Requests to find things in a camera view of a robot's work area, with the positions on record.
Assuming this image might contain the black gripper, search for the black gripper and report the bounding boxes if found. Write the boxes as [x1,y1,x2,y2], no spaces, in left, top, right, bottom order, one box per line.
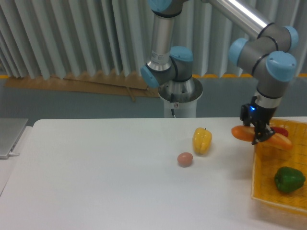
[240,103,276,145]

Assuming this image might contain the baguette bread loaf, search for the baguette bread loaf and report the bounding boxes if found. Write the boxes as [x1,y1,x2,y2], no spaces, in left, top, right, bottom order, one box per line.
[231,126,293,150]

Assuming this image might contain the yellow woven basket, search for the yellow woven basket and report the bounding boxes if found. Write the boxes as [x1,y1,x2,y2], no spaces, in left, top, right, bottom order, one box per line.
[251,119,307,215]

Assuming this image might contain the yellow bell pepper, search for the yellow bell pepper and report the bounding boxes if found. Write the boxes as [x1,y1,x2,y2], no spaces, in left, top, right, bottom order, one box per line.
[192,127,212,155]

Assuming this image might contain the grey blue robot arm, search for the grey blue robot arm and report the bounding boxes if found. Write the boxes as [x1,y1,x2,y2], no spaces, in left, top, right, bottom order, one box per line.
[141,0,298,144]

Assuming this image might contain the red bell pepper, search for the red bell pepper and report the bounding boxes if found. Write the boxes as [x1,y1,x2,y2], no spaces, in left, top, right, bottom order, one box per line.
[271,127,289,137]

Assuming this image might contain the green bell pepper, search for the green bell pepper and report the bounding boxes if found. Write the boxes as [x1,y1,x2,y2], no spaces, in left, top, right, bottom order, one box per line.
[274,167,306,193]

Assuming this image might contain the brown egg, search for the brown egg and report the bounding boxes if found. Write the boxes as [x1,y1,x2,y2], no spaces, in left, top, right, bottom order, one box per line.
[177,152,193,167]

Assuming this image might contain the brown cardboard sheet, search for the brown cardboard sheet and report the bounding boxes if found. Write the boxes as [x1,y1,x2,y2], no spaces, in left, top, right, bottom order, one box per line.
[5,70,159,101]

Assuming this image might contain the silver laptop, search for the silver laptop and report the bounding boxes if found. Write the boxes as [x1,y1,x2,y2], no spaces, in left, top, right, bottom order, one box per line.
[0,118,28,160]

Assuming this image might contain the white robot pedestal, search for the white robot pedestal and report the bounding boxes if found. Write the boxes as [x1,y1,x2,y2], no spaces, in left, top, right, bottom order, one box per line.
[158,78,203,118]

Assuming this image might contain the black cable on pedestal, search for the black cable on pedestal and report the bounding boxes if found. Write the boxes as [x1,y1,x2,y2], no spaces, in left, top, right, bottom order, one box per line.
[170,93,177,118]

